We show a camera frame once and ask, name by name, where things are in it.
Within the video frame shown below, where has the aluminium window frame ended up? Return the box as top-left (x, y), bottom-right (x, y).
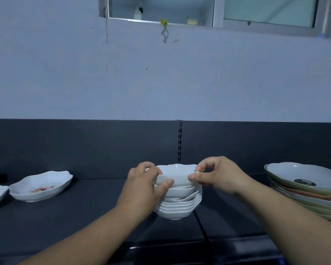
top-left (98, 0), bottom-right (331, 39)

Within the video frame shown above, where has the person's left hand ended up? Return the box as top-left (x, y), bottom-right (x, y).
top-left (116, 162), bottom-right (174, 218)

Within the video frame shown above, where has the person's right forearm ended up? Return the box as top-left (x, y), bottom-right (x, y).
top-left (234, 180), bottom-right (331, 265)

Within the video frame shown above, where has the thin hanging cable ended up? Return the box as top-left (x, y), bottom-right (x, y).
top-left (104, 8), bottom-right (109, 45)

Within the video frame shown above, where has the black slotted shelf upright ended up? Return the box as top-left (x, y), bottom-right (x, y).
top-left (177, 120), bottom-right (183, 164)

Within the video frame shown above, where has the person's right hand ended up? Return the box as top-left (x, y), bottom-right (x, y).
top-left (188, 156), bottom-right (254, 195)

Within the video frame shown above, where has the white dish with food stains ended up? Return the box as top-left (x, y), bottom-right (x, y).
top-left (9, 171), bottom-right (73, 202)

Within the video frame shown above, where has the black shelf back panel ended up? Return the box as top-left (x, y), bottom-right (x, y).
top-left (182, 120), bottom-right (331, 175)
top-left (0, 119), bottom-right (180, 183)

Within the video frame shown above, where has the stack of pastel plates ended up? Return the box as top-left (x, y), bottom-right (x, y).
top-left (264, 162), bottom-right (331, 223)

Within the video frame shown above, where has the single white scalloped bowl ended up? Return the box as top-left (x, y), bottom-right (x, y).
top-left (146, 164), bottom-right (200, 190)

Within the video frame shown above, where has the stack of white bowls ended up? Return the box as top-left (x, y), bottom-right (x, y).
top-left (153, 184), bottom-right (203, 220)

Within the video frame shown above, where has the person's left forearm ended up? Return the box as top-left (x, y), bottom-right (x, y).
top-left (18, 201), bottom-right (145, 265)

